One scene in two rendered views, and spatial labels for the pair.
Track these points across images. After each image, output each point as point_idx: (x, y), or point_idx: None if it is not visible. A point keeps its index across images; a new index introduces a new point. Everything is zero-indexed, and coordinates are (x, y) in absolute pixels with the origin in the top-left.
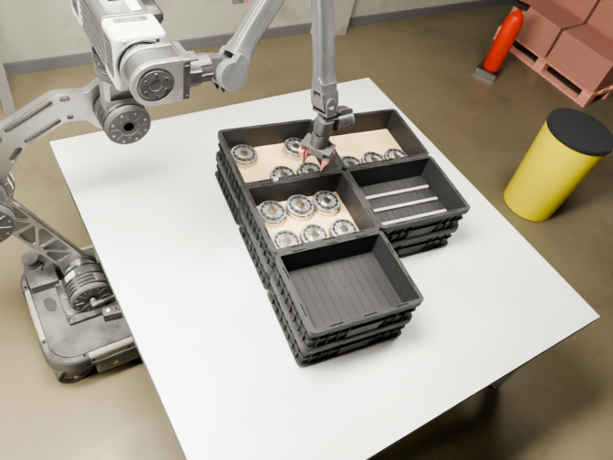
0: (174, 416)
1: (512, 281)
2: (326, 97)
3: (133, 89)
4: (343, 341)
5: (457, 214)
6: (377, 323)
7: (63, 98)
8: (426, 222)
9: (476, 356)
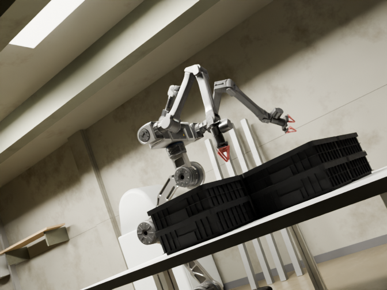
0: (112, 276)
1: (351, 186)
2: (207, 117)
3: (138, 139)
4: (171, 227)
5: (300, 150)
6: (183, 210)
7: (173, 176)
8: (274, 162)
9: (242, 229)
